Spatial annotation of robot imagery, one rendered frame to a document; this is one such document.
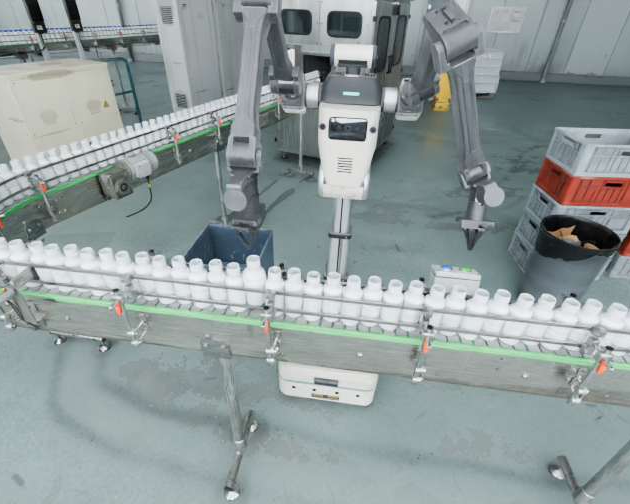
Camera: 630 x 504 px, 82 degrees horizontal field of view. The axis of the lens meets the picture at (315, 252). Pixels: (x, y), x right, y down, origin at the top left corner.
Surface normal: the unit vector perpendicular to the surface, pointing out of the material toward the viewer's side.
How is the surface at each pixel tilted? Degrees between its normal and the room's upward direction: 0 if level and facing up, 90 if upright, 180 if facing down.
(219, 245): 90
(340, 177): 90
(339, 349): 90
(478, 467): 0
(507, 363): 90
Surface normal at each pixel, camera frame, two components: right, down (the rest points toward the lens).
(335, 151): -0.14, 0.56
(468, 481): 0.03, -0.82
